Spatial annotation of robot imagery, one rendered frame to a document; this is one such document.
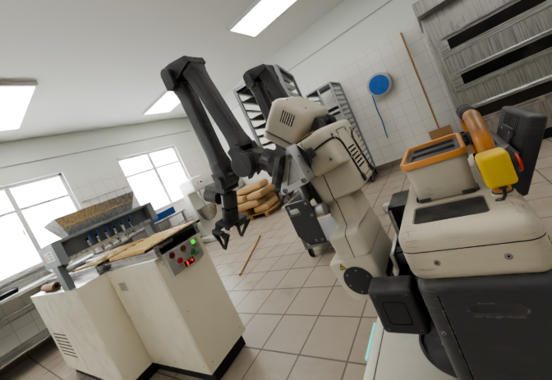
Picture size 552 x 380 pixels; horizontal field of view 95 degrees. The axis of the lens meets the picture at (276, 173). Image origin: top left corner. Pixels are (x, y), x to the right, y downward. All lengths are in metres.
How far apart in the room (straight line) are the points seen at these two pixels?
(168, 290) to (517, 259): 1.51
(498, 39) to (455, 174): 3.29
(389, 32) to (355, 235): 4.43
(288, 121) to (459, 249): 0.55
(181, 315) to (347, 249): 1.14
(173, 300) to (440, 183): 1.46
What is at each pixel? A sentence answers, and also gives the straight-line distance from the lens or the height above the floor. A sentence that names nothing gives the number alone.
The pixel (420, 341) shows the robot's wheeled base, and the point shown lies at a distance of 1.19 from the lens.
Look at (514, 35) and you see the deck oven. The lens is 4.00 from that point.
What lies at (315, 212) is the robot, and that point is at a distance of 0.86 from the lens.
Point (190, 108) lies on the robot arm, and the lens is 0.90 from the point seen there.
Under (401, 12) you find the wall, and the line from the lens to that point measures 5.08.
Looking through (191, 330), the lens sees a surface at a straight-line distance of 1.79.
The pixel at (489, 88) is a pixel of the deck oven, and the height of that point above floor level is 0.77.
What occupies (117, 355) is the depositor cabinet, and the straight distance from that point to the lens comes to 2.36.
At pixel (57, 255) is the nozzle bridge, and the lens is 2.22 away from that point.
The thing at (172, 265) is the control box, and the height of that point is 0.76.
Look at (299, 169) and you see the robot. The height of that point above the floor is 1.03.
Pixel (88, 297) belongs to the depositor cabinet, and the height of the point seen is 0.75.
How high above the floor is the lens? 1.09
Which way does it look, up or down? 4 degrees down
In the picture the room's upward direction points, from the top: 25 degrees counter-clockwise
